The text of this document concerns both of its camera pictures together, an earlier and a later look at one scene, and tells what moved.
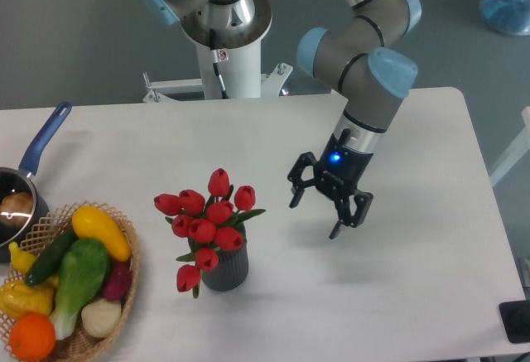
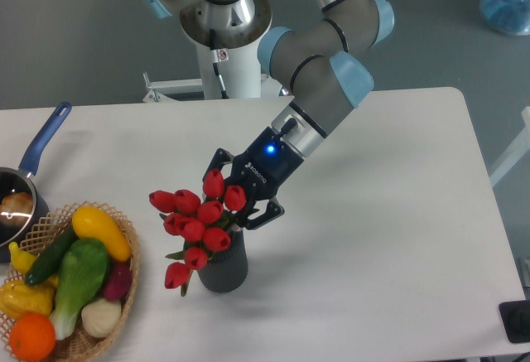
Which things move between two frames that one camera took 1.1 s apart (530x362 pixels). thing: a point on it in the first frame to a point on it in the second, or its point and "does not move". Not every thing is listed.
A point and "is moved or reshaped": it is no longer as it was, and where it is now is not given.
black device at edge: [515, 316] does not move
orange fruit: [32, 336] does not move
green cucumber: [51, 256] does not move
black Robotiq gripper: [340, 171] to [262, 170]
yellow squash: [89, 222] does not move
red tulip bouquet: [210, 224] is moved or reshaped
